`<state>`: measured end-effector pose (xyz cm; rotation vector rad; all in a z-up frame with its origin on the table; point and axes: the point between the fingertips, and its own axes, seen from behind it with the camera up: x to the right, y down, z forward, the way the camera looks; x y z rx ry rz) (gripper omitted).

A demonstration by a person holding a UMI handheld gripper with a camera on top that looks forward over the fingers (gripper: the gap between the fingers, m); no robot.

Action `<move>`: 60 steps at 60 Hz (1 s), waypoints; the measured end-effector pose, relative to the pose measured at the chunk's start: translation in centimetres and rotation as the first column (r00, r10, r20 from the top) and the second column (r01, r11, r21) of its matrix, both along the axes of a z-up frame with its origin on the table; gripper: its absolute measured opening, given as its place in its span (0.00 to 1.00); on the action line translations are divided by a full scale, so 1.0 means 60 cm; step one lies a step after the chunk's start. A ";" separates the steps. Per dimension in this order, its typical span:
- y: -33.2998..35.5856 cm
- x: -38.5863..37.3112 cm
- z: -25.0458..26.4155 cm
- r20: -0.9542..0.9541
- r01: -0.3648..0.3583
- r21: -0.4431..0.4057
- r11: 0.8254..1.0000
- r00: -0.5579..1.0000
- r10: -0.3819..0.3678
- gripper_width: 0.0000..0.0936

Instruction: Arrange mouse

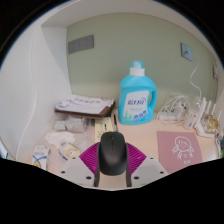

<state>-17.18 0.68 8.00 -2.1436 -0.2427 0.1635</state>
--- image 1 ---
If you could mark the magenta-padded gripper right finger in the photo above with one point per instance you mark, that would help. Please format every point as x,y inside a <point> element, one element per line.
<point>136,158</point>

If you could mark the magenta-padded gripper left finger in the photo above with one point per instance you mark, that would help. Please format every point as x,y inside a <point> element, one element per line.
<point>88,156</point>

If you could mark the black computer mouse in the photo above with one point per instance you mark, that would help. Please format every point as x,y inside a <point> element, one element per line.
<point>112,153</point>

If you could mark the pink mouse pad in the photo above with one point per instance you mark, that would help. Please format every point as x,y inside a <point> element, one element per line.
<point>170,156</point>

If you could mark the clear plastic bag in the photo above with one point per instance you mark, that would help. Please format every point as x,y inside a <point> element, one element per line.
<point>85,141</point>

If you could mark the small yellow packet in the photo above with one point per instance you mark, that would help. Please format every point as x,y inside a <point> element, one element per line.
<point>68,150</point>

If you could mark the grey foil packets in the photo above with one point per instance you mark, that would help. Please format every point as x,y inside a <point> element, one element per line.
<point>71,124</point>

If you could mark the black pen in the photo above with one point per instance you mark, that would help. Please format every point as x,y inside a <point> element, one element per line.
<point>115,122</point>

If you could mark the blue and yellow card packet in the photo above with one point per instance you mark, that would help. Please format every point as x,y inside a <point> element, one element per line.
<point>40,157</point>

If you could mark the white power strip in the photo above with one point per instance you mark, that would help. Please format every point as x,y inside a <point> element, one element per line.
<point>166,116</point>

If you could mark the stack of papers and books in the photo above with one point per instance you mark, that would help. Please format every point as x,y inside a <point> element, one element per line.
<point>83,105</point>

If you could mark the blue detergent bottle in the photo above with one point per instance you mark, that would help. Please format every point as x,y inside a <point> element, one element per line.
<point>128,91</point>

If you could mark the white router with antennas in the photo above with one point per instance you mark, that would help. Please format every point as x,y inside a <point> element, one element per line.
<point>201,126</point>

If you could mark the golden snack bag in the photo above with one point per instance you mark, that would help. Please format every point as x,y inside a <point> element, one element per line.
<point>211,123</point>

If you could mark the long grey wall plate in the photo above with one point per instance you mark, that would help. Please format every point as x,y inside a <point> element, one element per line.
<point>81,44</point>

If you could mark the side wall socket with plugs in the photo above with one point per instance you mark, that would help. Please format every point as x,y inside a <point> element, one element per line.
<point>215,72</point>

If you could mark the grey wall socket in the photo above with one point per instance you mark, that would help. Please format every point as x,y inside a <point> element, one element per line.
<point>187,51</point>

